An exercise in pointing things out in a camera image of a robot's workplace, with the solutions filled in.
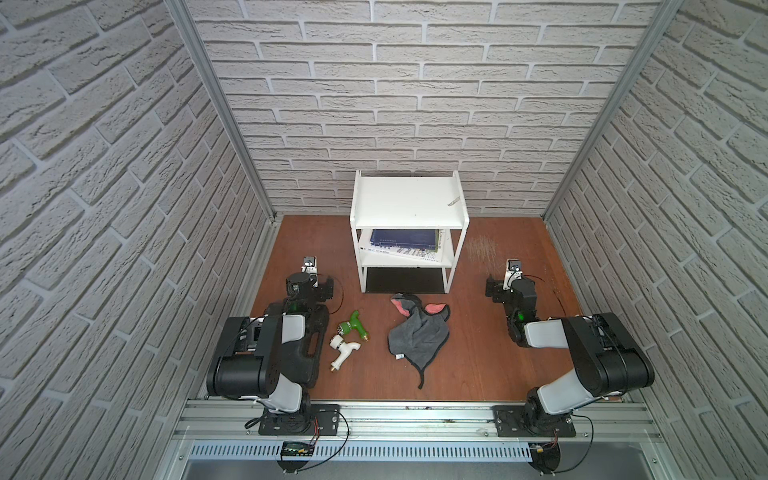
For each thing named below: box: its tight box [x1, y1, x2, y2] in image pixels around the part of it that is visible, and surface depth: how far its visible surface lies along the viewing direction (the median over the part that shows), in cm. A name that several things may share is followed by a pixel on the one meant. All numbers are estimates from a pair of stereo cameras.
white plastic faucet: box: [329, 334, 361, 371], surface depth 86 cm
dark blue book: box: [370, 229, 440, 251], surface depth 87 cm
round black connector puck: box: [528, 442, 561, 474], surface depth 71 cm
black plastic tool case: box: [287, 304, 330, 388], surface depth 81 cm
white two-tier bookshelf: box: [350, 170, 470, 294], surface depth 81 cm
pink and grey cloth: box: [388, 293, 451, 389], surface depth 87 cm
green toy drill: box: [337, 310, 369, 342], surface depth 89 cm
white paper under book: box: [360, 230, 444, 262], surface depth 87 cm
